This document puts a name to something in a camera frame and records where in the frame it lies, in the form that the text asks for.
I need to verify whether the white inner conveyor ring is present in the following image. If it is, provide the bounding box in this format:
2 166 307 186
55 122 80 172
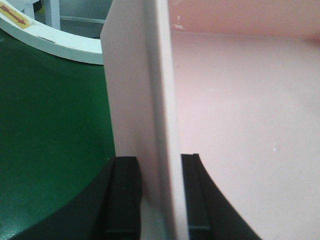
0 0 109 66

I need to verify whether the pink plastic bin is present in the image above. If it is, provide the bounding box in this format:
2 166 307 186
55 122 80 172
101 0 320 240

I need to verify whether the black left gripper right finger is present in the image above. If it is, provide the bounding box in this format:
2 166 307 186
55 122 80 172
181 154 260 240

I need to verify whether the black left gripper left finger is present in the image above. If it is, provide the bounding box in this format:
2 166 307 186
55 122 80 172
13 156 142 240

